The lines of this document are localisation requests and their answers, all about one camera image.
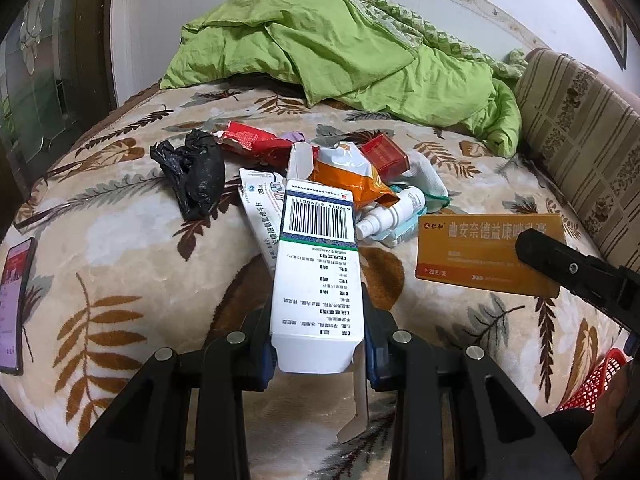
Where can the red plastic basket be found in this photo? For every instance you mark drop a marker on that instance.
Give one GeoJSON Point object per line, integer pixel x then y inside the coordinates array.
{"type": "Point", "coordinates": [587, 394]}

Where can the purple wrapper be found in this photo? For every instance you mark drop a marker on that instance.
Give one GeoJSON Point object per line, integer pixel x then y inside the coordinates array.
{"type": "Point", "coordinates": [293, 136]}

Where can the wooden glass door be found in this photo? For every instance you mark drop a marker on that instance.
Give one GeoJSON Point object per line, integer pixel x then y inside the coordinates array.
{"type": "Point", "coordinates": [56, 80]}

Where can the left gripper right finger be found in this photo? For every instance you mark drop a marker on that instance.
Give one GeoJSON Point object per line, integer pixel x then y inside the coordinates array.
{"type": "Point", "coordinates": [457, 415]}

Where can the smartphone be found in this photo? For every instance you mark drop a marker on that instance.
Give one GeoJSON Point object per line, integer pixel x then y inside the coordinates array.
{"type": "Point", "coordinates": [14, 278]}

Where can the torn red paper box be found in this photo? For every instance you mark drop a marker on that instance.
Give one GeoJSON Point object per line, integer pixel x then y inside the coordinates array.
{"type": "Point", "coordinates": [250, 142]}

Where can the orange medicine box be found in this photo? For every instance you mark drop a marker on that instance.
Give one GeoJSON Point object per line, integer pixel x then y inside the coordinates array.
{"type": "Point", "coordinates": [478, 251]}

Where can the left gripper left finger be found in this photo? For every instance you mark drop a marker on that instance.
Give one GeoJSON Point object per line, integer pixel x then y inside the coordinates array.
{"type": "Point", "coordinates": [142, 434]}

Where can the orange white snack bag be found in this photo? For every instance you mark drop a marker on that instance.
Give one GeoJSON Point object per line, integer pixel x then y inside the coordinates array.
{"type": "Point", "coordinates": [344, 166]}

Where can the teal tissue pack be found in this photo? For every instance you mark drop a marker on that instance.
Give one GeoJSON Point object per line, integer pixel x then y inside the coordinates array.
{"type": "Point", "coordinates": [402, 233]}

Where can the white barcode medicine box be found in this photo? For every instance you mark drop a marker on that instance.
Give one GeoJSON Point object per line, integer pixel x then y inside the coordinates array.
{"type": "Point", "coordinates": [317, 322]}

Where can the red cigarette pack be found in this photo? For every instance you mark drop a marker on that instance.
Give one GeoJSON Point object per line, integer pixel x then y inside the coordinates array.
{"type": "Point", "coordinates": [389, 160]}

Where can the leaf pattern fleece blanket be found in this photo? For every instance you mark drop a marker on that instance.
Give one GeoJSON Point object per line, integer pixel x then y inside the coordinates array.
{"type": "Point", "coordinates": [118, 273]}

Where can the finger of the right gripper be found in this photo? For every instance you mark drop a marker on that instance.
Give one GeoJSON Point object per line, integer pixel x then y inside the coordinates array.
{"type": "Point", "coordinates": [613, 291]}

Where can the white sock green cuff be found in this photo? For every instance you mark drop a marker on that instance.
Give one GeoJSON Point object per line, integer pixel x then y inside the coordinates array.
{"type": "Point", "coordinates": [422, 175]}

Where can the white spray bottle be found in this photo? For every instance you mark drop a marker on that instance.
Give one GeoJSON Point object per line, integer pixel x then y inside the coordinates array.
{"type": "Point", "coordinates": [410, 201]}

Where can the black plastic bag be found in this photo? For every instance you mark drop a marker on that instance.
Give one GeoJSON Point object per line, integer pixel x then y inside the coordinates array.
{"type": "Point", "coordinates": [195, 172]}

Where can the green quilt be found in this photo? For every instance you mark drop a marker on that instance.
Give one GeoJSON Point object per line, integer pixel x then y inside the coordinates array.
{"type": "Point", "coordinates": [372, 55]}

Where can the striped floral headboard cushion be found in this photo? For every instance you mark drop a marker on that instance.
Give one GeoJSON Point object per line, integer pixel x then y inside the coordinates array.
{"type": "Point", "coordinates": [585, 129]}

